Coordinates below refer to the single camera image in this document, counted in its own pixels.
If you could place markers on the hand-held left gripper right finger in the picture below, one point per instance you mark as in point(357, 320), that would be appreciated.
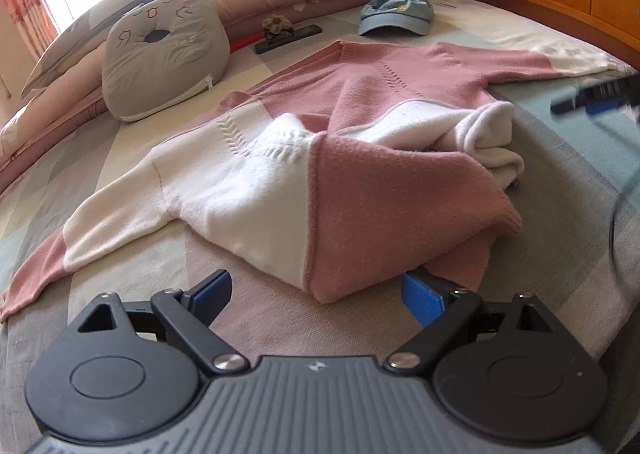
point(422, 299)

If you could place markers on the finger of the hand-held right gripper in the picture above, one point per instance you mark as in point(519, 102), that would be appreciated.
point(577, 99)
point(607, 107)

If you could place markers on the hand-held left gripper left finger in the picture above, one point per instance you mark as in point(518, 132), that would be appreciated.
point(212, 291)

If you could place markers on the pink and white knit sweater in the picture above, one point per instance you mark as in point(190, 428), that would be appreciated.
point(375, 194)

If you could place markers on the blue denim cap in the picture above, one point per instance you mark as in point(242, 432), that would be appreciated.
point(395, 14)

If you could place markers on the grey cat face cushion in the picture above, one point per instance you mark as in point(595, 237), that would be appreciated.
point(160, 64)

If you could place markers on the red flat object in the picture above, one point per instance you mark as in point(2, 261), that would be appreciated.
point(245, 40)

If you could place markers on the grey fabric flower clip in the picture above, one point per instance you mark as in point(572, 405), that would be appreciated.
point(277, 26)

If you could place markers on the black phone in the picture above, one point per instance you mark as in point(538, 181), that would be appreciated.
point(305, 31)

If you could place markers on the grey patterned pillow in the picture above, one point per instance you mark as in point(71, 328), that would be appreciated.
point(100, 14)

